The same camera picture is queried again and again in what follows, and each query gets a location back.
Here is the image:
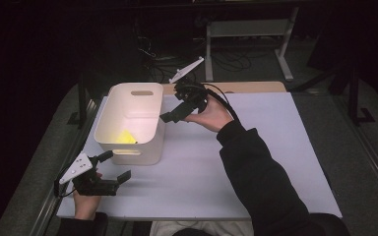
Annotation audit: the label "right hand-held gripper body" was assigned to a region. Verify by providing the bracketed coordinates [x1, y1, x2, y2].
[168, 55, 210, 116]

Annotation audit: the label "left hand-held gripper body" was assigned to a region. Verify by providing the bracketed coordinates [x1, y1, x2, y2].
[59, 150, 120, 197]

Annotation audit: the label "yellow shuttlecock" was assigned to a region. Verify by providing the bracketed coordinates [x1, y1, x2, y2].
[113, 128, 139, 146]

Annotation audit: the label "white plastic bin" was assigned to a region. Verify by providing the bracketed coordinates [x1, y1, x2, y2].
[93, 82, 167, 166]

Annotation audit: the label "person's left hand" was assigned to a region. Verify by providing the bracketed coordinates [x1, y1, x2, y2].
[72, 170, 103, 221]

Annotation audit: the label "person's right hand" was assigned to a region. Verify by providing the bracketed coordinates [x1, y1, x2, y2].
[182, 93, 234, 134]

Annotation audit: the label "black metal stand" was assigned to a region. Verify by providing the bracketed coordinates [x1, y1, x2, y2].
[290, 63, 377, 128]
[66, 74, 91, 130]

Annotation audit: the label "person's lap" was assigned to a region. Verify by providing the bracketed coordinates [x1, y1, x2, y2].
[149, 219, 256, 236]

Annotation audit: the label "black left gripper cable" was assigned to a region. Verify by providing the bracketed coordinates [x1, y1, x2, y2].
[53, 178, 79, 200]

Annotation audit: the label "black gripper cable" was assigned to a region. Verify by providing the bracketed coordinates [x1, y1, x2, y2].
[202, 82, 241, 123]
[53, 178, 79, 200]

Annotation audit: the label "metal frame rail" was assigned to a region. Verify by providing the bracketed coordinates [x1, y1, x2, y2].
[333, 96, 378, 210]
[29, 97, 100, 236]

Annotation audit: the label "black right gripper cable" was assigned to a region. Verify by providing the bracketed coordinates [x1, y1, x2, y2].
[202, 82, 241, 123]

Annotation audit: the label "black floor cables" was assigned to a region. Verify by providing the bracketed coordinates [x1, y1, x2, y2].
[133, 19, 254, 84]

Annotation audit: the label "white metal desk frame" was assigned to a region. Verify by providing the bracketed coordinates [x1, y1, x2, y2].
[204, 6, 300, 83]

